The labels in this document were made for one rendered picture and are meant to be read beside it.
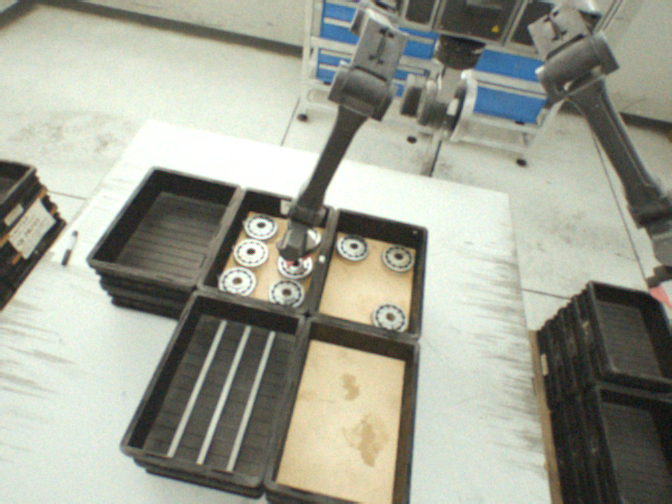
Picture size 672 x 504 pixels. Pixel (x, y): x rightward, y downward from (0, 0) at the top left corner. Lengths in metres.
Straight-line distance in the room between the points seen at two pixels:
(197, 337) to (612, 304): 1.69
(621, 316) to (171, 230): 1.80
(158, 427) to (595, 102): 1.11
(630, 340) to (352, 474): 1.37
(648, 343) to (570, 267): 0.92
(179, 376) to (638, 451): 1.62
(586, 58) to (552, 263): 2.11
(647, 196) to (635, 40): 3.17
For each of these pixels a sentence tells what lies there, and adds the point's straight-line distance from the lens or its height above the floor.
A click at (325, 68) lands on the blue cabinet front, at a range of 3.05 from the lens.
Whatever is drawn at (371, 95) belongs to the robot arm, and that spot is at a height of 1.49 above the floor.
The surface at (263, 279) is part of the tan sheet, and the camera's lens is 1.27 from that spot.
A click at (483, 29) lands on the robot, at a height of 1.41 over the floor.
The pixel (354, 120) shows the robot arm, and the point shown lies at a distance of 0.82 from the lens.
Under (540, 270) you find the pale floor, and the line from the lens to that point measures 2.79.
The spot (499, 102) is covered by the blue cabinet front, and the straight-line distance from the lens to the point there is 3.16.
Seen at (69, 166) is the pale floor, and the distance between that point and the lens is 3.06.
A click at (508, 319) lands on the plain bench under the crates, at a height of 0.70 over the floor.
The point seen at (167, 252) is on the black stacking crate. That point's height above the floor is 0.83.
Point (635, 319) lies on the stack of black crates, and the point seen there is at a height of 0.49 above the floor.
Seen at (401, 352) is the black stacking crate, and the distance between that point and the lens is 1.16.
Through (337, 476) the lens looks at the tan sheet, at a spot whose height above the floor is 0.83.
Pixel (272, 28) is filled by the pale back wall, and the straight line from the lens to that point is 4.01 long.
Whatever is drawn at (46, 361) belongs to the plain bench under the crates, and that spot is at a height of 0.70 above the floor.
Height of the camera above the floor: 1.89
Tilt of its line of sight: 52 degrees down
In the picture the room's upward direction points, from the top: 12 degrees clockwise
